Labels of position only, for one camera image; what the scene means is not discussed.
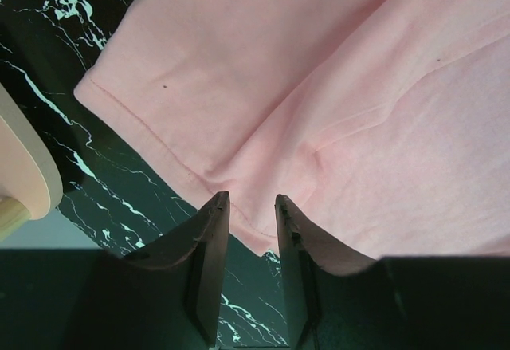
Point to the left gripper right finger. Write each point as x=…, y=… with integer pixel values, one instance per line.
x=311, y=260

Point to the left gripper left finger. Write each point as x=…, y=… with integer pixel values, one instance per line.
x=181, y=278

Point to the light pink t-shirt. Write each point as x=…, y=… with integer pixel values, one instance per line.
x=385, y=121

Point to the pink three-tier wooden shelf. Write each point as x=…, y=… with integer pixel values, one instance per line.
x=31, y=185

